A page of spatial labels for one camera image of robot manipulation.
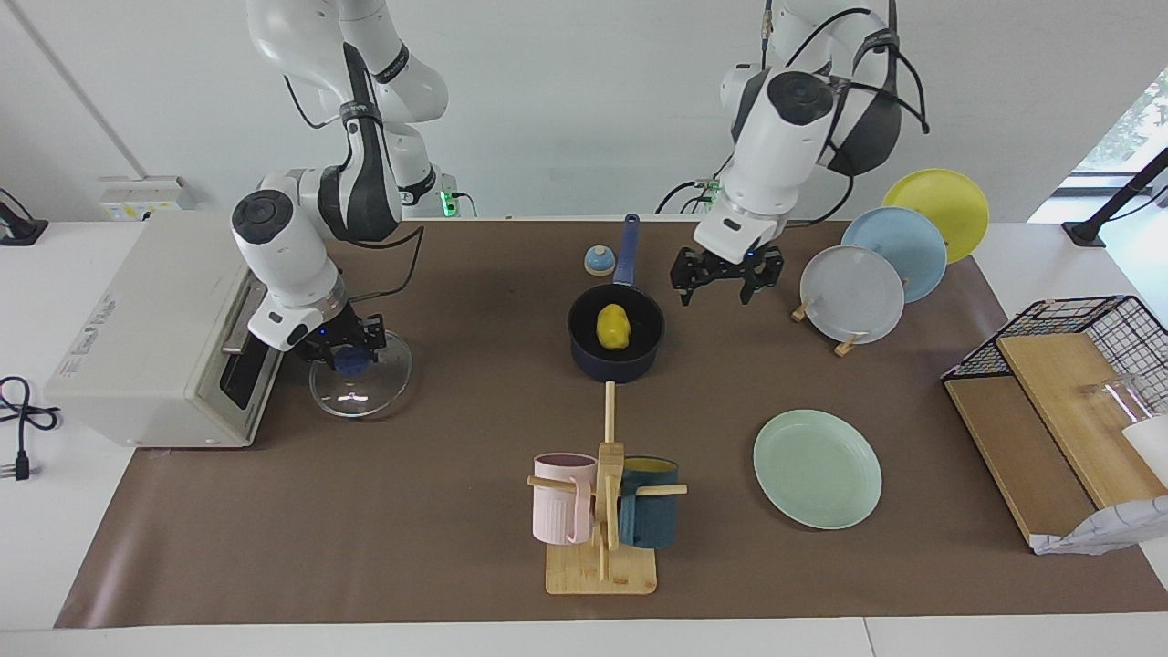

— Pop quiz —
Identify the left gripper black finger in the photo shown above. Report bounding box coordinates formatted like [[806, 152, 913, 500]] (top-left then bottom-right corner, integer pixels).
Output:
[[741, 251, 786, 307], [671, 251, 708, 307]]

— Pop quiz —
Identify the glass lid with blue knob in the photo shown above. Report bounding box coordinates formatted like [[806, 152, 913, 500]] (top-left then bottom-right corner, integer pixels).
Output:
[[308, 330, 413, 419]]

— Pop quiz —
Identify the yellow pepper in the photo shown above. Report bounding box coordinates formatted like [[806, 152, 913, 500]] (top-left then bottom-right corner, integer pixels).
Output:
[[597, 304, 632, 353]]

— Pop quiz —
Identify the grey plate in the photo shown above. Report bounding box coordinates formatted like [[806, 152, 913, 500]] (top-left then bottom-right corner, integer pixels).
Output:
[[799, 245, 906, 345]]

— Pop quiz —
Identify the wooden plate rack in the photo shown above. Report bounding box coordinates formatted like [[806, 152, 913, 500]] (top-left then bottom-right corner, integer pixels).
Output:
[[790, 297, 868, 357]]

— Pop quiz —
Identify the light blue plate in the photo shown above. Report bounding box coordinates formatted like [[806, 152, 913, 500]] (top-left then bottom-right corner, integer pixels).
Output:
[[840, 206, 948, 304]]

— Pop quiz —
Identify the yellow plate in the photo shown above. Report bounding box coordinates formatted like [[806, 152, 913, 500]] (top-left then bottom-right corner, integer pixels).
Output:
[[881, 168, 990, 266]]

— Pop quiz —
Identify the pale green plate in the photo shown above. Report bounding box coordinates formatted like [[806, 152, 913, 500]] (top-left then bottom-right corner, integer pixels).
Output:
[[753, 408, 883, 531]]

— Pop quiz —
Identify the brown table mat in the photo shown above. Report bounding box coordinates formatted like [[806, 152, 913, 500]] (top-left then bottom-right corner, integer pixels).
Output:
[[53, 219, 1168, 629]]

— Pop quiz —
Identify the beige toaster oven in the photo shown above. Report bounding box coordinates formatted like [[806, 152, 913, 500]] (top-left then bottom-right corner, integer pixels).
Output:
[[44, 212, 286, 448]]

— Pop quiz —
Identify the dark teal mug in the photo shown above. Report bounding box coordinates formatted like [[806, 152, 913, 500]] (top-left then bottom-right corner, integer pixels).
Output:
[[619, 456, 680, 549]]

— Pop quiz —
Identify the pink ribbed mug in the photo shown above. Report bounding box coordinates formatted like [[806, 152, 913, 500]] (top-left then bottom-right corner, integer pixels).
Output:
[[532, 453, 599, 546]]

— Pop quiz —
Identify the wooden mug tree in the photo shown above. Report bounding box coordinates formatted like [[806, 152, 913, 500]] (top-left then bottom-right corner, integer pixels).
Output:
[[527, 381, 688, 596]]

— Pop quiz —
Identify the black stand foot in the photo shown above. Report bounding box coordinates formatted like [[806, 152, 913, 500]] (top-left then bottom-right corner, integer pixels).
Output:
[[0, 187, 48, 245]]

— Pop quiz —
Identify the black slanted stand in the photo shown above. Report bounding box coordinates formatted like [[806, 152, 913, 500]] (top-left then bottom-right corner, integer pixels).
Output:
[[1063, 146, 1168, 247]]

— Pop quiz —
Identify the clear glass cup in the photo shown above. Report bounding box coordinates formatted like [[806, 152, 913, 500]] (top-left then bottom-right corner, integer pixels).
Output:
[[1081, 374, 1152, 430]]

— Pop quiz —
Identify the white container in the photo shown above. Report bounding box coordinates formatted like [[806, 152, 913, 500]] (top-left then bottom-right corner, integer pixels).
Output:
[[1122, 415, 1168, 462]]

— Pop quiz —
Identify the white plastic bag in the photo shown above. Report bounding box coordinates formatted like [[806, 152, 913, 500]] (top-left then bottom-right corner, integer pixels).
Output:
[[1031, 495, 1168, 557]]

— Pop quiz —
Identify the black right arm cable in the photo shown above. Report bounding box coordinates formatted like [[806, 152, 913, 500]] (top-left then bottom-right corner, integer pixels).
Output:
[[283, 46, 426, 302]]

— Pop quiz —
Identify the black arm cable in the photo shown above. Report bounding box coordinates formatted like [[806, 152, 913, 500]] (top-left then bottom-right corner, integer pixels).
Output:
[[283, 46, 426, 302], [657, 0, 932, 224]]

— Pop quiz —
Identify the black pot with blue handle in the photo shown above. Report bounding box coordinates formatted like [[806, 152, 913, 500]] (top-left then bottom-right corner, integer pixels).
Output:
[[568, 214, 666, 383]]

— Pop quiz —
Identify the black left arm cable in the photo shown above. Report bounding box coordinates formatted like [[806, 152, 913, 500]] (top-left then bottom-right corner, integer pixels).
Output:
[[657, 0, 932, 224]]

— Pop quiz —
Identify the white wall power strip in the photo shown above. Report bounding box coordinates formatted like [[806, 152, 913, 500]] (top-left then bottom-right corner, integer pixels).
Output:
[[99, 176, 197, 222]]

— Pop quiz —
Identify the black power cord with plug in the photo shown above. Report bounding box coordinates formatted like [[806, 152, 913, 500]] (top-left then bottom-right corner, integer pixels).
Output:
[[0, 376, 63, 482]]

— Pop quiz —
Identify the black wire basket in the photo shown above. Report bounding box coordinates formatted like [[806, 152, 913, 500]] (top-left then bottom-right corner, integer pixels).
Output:
[[940, 294, 1168, 416]]

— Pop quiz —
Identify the grey wall conduit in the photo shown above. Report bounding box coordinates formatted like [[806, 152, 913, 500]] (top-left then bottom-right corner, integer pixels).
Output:
[[9, 0, 149, 181]]

